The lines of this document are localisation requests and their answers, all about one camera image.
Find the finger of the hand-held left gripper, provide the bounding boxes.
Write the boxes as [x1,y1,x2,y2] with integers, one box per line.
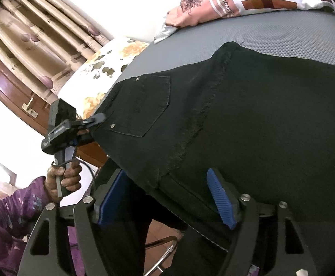
[70,136,97,148]
[75,113,107,129]

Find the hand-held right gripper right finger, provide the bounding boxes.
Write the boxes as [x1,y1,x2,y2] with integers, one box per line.
[207,167,319,276]

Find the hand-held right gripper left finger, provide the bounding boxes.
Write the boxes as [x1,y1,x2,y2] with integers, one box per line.
[18,168,129,276]

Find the black pants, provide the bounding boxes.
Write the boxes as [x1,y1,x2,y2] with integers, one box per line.
[90,42,335,276]

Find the person's left forearm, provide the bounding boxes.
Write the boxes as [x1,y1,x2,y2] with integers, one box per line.
[0,176,57,253]

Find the person's left hand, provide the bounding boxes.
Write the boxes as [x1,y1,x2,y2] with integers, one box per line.
[45,159,82,203]

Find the floral yellow pillow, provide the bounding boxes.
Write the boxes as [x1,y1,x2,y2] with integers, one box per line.
[58,37,150,120]

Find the beige printed curtain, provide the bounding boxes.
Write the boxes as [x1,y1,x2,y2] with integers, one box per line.
[0,0,113,100]

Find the grey striped cloth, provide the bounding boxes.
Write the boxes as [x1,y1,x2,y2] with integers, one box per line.
[154,23,176,43]

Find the grey mesh mattress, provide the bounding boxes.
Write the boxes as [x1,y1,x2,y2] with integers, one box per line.
[107,9,335,115]

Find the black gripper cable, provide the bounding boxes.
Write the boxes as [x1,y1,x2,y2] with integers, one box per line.
[51,159,97,197]

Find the brass door handle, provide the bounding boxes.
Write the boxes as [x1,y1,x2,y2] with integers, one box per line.
[21,95,39,119]

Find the chrome chair frame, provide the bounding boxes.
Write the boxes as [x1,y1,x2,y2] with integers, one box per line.
[144,234,183,276]

